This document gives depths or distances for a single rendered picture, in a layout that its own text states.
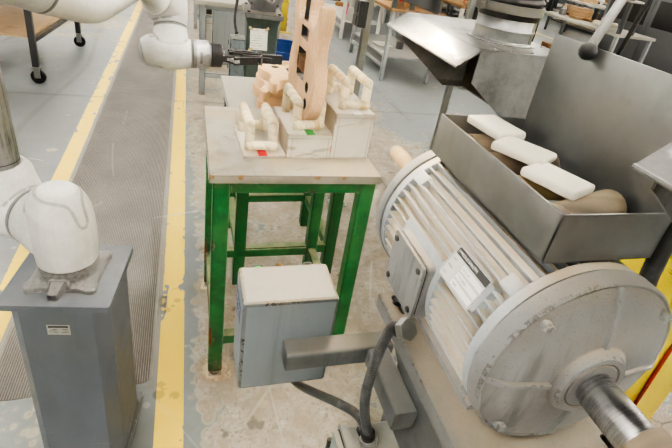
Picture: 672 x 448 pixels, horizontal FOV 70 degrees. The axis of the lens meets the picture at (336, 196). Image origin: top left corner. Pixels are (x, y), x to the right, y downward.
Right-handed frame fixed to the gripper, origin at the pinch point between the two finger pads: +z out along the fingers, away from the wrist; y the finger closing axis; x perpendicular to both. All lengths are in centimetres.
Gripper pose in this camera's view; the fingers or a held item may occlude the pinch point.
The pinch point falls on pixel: (271, 59)
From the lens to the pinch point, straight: 170.3
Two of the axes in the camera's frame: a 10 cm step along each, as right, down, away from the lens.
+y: 3.0, 5.1, -8.0
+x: 1.5, -8.6, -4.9
